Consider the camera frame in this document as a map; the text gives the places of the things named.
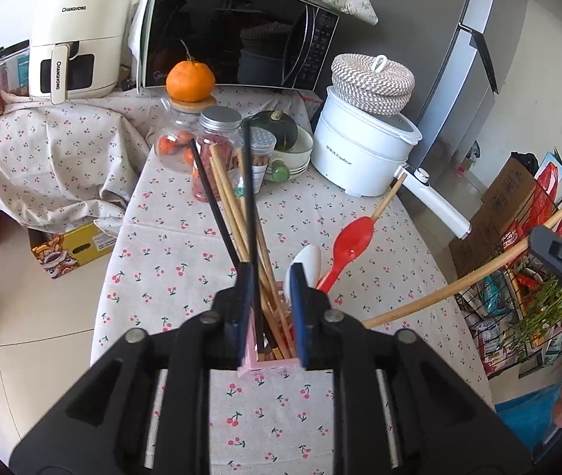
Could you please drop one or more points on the black chopstick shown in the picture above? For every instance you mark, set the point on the black chopstick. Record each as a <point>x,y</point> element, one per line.
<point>250,193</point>
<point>214,203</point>

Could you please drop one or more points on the cherry print tablecloth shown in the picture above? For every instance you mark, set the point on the cherry print tablecloth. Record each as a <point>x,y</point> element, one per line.
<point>172,237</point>

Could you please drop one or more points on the glass jar with bamboo lid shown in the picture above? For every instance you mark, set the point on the glass jar with bamboo lid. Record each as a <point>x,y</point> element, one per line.
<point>172,128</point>

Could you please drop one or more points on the orange tangerine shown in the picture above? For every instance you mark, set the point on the orange tangerine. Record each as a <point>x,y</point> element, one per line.
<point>189,81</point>

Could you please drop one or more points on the red plastic spoon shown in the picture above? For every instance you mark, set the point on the red plastic spoon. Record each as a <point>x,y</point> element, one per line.
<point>355,237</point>

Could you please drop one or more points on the bunch of green herbs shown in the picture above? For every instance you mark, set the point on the bunch of green herbs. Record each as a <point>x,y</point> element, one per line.
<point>543,307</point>

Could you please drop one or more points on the cream air fryer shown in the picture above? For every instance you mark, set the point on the cream air fryer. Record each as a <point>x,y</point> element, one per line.
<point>83,15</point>

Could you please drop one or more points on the long wooden chopstick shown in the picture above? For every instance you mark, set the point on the long wooden chopstick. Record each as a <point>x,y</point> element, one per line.
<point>484,272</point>
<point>389,198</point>

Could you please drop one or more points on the white plastic spoon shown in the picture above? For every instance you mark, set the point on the white plastic spoon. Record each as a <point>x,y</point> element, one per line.
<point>308,262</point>

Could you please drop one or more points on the goji jar with silver lid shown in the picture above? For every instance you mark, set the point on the goji jar with silver lid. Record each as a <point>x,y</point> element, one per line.
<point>217,118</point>

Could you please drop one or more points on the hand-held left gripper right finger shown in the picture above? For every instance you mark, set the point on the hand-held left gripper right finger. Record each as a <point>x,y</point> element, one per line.
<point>297,316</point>

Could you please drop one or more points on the brown cardboard box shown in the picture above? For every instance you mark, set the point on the brown cardboard box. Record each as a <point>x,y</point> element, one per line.
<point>476,242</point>
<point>511,188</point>

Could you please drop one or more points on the blue plastic bag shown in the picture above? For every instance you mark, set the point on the blue plastic bag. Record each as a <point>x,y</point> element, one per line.
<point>528,415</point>

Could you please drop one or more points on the white bowl with green knob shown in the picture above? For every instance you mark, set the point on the white bowl with green knob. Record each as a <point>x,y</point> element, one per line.
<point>300,156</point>

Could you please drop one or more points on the dark green squash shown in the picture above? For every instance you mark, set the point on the dark green squash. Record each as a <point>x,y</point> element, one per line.
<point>281,131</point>

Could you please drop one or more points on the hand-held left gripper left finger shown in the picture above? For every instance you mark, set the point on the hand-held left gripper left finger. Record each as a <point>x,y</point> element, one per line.
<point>246,307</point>

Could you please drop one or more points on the red snack packet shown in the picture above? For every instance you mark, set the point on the red snack packet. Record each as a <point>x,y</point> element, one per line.
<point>513,240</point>

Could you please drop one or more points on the illustrated yellow cardboard box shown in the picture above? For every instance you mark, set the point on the illustrated yellow cardboard box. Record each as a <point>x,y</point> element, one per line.
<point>68,252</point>

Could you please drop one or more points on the grey refrigerator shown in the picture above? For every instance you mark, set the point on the grey refrigerator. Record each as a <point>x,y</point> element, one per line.
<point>434,20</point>

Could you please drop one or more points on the white electric cooking pot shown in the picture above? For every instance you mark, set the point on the white electric cooking pot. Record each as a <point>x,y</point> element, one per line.
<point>355,158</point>

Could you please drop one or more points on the labelled clear plastic jar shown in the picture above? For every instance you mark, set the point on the labelled clear plastic jar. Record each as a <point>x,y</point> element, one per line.
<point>262,144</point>

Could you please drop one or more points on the black microwave oven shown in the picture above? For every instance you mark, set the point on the black microwave oven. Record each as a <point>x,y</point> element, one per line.
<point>236,24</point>

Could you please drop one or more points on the pink plastic basket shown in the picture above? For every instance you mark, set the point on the pink plastic basket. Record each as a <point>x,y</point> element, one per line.
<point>271,367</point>

